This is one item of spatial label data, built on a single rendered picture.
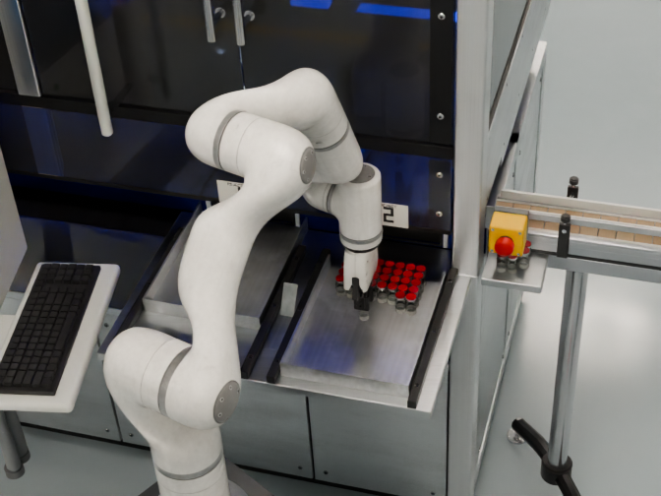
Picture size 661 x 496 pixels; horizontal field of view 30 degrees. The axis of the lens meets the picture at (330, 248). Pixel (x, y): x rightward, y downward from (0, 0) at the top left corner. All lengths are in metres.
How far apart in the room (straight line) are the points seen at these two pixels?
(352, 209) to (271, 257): 0.44
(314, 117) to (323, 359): 0.63
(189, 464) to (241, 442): 1.22
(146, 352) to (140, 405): 0.10
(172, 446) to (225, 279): 0.30
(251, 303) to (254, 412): 0.61
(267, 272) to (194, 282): 0.77
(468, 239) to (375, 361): 0.34
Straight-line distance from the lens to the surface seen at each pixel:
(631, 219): 2.76
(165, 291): 2.68
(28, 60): 2.71
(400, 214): 2.59
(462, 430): 3.01
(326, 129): 2.08
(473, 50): 2.33
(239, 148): 1.92
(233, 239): 1.92
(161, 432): 2.05
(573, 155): 4.54
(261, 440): 3.25
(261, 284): 2.66
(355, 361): 2.47
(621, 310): 3.92
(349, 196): 2.31
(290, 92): 2.00
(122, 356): 1.99
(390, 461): 3.16
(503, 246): 2.54
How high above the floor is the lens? 2.64
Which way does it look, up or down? 40 degrees down
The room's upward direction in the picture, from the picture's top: 4 degrees counter-clockwise
